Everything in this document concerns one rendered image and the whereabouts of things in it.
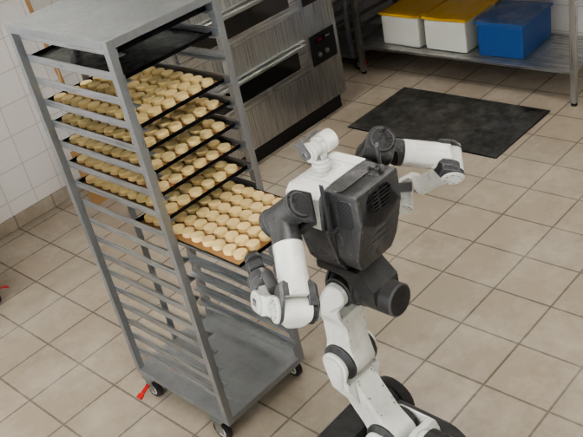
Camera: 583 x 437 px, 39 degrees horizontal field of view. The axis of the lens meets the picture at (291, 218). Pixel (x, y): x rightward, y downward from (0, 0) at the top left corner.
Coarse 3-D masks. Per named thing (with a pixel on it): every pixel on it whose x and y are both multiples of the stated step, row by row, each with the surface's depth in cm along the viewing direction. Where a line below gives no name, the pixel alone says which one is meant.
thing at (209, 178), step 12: (216, 168) 318; (228, 168) 314; (240, 168) 317; (96, 180) 327; (192, 180) 311; (204, 180) 309; (216, 180) 311; (120, 192) 315; (132, 192) 312; (180, 192) 309; (192, 192) 303; (144, 204) 307; (168, 204) 299; (180, 204) 300
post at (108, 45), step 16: (112, 48) 257; (112, 64) 259; (128, 96) 266; (128, 112) 268; (128, 128) 272; (144, 144) 275; (144, 160) 277; (144, 176) 282; (160, 192) 286; (160, 208) 287; (160, 224) 291; (176, 256) 298; (176, 272) 303; (192, 304) 310; (192, 320) 314; (208, 352) 323; (208, 368) 327; (224, 400) 336; (224, 416) 341
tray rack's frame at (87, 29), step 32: (64, 0) 310; (96, 0) 301; (128, 0) 292; (160, 0) 284; (192, 0) 276; (32, 32) 284; (64, 32) 273; (96, 32) 266; (128, 32) 260; (32, 96) 310; (64, 160) 325; (96, 256) 347; (160, 288) 381; (224, 320) 400; (224, 352) 379; (256, 352) 375; (288, 352) 371; (160, 384) 372; (192, 384) 365; (256, 384) 357
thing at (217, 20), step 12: (216, 0) 283; (216, 12) 284; (216, 24) 286; (228, 48) 292; (228, 60) 293; (228, 72) 295; (240, 96) 302; (240, 108) 303; (240, 132) 309; (252, 144) 312; (252, 156) 314; (252, 180) 320; (300, 348) 365; (300, 360) 367
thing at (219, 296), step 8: (200, 288) 397; (208, 288) 392; (208, 296) 390; (216, 296) 389; (224, 296) 385; (232, 304) 381; (240, 304) 378; (248, 312) 373; (256, 312) 371; (264, 320) 366; (280, 328) 359
